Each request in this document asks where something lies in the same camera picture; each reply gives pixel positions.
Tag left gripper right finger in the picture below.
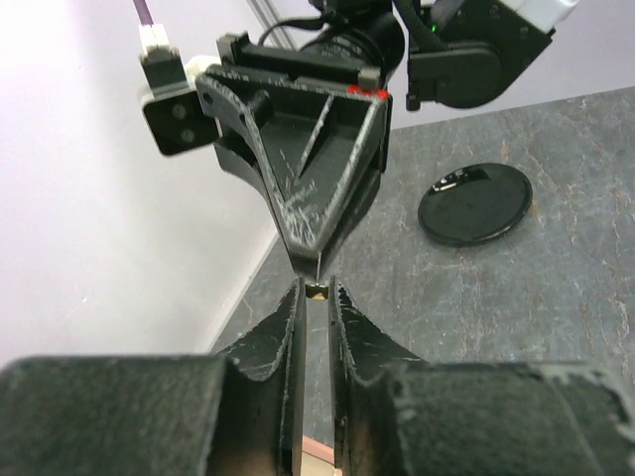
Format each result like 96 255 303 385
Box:
328 277 429 475

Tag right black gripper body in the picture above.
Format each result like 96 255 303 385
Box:
215 32 392 174

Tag black round stand base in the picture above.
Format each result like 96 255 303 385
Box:
418 163 533 247

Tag pink jewelry box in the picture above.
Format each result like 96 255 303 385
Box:
301 436 341 476

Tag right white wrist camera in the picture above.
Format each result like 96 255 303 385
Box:
140 47 219 157

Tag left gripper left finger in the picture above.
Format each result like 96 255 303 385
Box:
212 279 307 475

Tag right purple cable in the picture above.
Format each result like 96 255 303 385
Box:
131 0 163 26

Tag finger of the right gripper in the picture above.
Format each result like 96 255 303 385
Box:
319 169 382 271
195 66 387 276

